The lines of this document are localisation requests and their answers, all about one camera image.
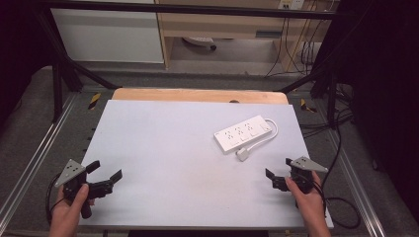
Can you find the white power strip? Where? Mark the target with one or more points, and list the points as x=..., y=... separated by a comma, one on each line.
x=242, y=134

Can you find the light wooden desk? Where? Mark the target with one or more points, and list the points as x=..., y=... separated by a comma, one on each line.
x=230, y=26

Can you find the white cabinet panel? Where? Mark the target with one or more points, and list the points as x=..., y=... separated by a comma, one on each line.
x=108, y=36

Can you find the black metal frame bar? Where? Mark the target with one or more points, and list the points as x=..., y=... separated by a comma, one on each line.
x=197, y=8

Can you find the person's left hand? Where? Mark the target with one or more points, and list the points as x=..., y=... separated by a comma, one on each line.
x=66, y=215

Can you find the aluminium floor rail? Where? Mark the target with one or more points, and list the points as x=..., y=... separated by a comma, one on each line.
x=36, y=151
x=357, y=184

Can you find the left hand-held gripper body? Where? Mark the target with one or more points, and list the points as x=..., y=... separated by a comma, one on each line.
x=70, y=171

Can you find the grey power strip under desk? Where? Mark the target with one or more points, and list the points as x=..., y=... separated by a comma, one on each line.
x=199, y=41

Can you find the white wall outlet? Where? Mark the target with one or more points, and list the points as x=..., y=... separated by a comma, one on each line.
x=291, y=4

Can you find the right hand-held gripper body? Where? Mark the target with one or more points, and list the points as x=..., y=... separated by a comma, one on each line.
x=308, y=164

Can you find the white plug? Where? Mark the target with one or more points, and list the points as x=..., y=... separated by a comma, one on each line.
x=242, y=154

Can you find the person's right hand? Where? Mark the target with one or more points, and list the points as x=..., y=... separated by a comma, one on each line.
x=311, y=204

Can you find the wooden board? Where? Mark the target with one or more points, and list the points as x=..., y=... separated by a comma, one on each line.
x=197, y=95

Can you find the black metal stand leg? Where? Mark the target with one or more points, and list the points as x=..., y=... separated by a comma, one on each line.
x=70, y=72
x=324, y=84

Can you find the black curtain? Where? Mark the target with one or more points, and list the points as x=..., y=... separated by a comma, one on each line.
x=385, y=82
x=19, y=49

